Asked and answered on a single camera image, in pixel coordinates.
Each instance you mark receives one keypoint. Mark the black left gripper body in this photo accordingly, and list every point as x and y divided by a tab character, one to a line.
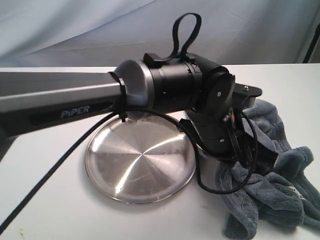
230	142

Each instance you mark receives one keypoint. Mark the blue-grey fleece towel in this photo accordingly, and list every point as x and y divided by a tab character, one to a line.
279	191

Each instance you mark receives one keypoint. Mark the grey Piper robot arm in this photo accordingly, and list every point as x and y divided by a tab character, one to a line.
35	98

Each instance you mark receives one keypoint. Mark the round stainless steel plate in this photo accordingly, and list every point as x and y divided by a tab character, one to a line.
139	161

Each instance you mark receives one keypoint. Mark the black stand pole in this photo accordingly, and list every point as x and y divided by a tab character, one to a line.
312	46

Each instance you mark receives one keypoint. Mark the grey backdrop cloth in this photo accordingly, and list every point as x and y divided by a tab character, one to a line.
97	33

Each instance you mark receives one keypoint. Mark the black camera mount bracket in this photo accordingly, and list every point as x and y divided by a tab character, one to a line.
244	96

